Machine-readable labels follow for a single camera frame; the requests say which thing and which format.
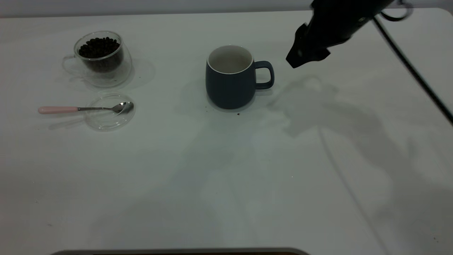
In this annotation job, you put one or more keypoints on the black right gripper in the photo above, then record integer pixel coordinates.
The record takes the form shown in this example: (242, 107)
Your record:
(339, 19)

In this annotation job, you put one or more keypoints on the dark grey ceramic mug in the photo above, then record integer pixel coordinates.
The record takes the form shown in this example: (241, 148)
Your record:
(226, 90)

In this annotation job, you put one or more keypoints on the dark coffee beans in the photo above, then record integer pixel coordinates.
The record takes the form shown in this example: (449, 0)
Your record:
(99, 49)

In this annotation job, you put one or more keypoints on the clear glass lid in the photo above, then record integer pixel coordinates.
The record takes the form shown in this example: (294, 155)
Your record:
(106, 123)

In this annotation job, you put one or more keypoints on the clear double-wall glass cup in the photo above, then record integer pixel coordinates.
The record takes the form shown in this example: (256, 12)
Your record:
(121, 76)

